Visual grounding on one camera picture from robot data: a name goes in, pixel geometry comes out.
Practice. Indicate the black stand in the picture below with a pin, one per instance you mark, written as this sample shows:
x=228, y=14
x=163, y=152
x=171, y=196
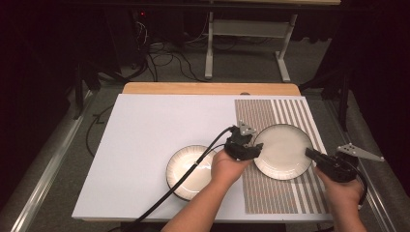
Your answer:
x=344, y=103
x=78, y=90

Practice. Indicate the striped brown placemat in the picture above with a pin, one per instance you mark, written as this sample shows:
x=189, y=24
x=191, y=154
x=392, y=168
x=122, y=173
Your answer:
x=257, y=193

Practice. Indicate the wooden table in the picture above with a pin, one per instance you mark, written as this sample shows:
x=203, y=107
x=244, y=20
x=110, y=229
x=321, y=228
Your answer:
x=209, y=88

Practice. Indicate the aluminium rail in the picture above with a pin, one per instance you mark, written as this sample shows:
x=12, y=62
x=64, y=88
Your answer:
x=42, y=180
x=380, y=199

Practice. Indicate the person's right hand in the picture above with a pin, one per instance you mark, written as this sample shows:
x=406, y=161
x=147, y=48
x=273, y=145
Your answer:
x=343, y=193

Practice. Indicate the white board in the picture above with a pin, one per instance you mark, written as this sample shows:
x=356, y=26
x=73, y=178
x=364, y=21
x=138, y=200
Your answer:
x=161, y=122

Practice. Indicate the white metal desk frame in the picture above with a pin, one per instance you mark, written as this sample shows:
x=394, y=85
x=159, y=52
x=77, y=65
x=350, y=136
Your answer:
x=209, y=48

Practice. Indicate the person's left hand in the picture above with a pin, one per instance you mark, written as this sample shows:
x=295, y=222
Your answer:
x=227, y=169

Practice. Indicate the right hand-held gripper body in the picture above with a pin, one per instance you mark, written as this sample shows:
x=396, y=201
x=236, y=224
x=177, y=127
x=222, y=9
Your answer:
x=340, y=167

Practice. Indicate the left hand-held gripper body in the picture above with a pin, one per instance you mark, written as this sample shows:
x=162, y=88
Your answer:
x=238, y=146

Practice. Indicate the white plate with dark rim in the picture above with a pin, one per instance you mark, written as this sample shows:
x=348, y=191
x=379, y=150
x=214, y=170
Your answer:
x=283, y=151
x=183, y=167

